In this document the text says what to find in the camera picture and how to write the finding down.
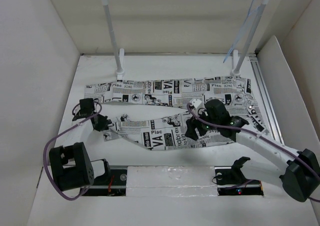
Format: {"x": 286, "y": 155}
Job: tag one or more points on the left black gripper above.
{"x": 103, "y": 123}

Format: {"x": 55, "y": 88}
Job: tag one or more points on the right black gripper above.
{"x": 192, "y": 124}

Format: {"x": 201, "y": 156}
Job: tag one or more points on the black white newspaper print trousers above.
{"x": 160, "y": 123}

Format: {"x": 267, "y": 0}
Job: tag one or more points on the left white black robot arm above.
{"x": 70, "y": 163}

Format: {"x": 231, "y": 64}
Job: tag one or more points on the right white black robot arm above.
{"x": 297, "y": 172}

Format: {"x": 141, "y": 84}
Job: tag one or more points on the clear blue plastic hanger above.
{"x": 243, "y": 29}

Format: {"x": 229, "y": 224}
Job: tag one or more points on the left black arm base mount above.
{"x": 109, "y": 180}

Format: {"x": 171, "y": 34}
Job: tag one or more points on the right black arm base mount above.
{"x": 230, "y": 181}

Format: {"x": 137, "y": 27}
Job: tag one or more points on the aluminium rail right side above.
{"x": 270, "y": 118}

